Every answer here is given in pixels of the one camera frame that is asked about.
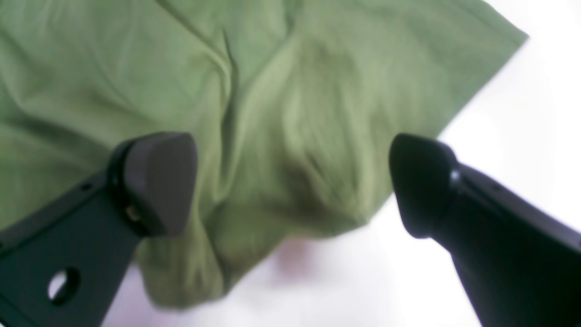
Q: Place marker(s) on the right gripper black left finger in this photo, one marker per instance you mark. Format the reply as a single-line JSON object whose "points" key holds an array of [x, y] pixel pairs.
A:
{"points": [[62, 266]]}

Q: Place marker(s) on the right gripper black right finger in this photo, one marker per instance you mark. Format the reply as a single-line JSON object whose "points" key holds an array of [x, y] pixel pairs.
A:
{"points": [[518, 266]]}

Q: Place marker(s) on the green T-shirt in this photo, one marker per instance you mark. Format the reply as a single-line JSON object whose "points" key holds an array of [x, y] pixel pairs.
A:
{"points": [[292, 104]]}

